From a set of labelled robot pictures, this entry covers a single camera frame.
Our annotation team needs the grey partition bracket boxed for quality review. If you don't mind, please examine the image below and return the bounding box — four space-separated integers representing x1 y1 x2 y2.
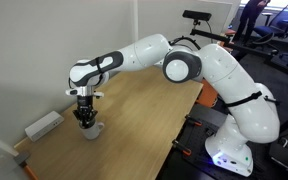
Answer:
13 151 32 168

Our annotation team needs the black orange bar clamp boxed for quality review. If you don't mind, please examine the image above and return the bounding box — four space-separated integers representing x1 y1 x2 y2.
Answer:
172 139 192 158
184 114 203 128

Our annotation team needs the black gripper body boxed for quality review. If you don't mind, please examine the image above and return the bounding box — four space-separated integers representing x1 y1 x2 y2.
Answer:
76 95 95 113

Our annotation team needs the orange box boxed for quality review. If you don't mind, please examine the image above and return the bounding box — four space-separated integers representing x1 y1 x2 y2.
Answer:
196 79 222 108

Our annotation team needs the orange clamp handle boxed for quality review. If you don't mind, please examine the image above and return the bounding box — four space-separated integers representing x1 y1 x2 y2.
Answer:
23 165 38 180

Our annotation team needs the white power strip box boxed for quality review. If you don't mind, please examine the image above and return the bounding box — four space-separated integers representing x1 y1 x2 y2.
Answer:
24 110 65 143

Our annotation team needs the black camera on stand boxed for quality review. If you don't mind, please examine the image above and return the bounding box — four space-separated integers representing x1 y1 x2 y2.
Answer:
182 9 278 58

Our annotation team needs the white ceramic mug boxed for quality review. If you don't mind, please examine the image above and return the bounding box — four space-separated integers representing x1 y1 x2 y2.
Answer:
79 121 106 141

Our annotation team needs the person in dark clothes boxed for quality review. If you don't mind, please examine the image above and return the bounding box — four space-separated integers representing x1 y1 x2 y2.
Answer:
233 0 272 43

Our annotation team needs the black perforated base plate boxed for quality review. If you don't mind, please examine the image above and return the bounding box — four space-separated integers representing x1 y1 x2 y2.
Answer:
157 103 275 180

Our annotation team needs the blue office chair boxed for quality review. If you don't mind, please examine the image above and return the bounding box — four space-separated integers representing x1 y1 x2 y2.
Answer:
252 12 288 39

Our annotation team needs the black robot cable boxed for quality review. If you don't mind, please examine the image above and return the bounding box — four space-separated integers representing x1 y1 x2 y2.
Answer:
168 35 202 52

